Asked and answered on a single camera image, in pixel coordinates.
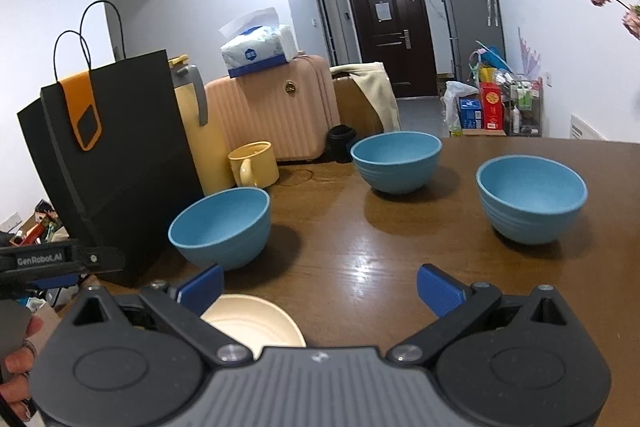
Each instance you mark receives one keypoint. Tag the colourful bag pile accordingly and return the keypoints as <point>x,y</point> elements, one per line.
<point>490,62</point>

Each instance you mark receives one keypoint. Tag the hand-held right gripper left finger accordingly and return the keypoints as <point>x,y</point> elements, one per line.
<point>202,289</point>

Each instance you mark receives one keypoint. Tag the wooden chair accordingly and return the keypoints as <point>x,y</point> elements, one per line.
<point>350,107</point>

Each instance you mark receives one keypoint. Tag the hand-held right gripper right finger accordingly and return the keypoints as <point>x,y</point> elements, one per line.
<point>440,289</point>

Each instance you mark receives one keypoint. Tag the grey fridge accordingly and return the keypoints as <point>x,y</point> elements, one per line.
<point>470,17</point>

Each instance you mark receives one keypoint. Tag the blue box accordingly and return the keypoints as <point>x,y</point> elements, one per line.
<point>470,114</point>

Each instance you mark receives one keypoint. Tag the blue ribbed bowl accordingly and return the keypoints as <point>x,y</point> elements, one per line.
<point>395,157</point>
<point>220,227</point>
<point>530,192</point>

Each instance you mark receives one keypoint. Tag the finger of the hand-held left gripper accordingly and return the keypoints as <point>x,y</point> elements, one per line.
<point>55,282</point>
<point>100,259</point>

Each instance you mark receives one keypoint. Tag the dark brown door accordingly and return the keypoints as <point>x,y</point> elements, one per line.
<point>390,57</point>

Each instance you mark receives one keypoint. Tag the white board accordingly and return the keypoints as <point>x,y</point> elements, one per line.
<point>585,127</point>

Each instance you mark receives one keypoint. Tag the white blue tissue pack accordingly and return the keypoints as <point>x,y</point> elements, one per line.
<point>260,52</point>

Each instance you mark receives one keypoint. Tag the cardboard box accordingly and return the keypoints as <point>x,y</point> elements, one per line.
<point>480,132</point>

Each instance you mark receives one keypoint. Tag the floor clutter pile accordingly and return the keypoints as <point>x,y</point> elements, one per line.
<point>40,227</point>

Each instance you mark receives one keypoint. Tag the metal storage cart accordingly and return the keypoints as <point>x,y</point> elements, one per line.
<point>525,107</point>

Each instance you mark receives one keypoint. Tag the pink ribbed suitcase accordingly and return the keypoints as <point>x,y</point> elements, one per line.
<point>280,117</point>

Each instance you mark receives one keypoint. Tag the white plastic bag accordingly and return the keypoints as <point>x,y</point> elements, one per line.
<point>455,102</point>

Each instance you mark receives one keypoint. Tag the person's left hand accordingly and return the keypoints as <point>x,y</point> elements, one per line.
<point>17,367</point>

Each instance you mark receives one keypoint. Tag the yellow mug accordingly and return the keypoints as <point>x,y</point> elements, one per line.
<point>262,169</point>

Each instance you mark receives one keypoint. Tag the black cup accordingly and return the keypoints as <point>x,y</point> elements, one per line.
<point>342,144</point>

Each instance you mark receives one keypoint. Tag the red box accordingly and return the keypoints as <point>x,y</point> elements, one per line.
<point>491,107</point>

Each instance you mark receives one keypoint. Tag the black paper bag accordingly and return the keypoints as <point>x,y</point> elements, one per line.
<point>125,167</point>

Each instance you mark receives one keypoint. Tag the cream round plate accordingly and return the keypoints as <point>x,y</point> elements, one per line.
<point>260,322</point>

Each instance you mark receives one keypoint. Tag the white wall socket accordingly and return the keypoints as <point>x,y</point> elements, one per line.
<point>549,79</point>

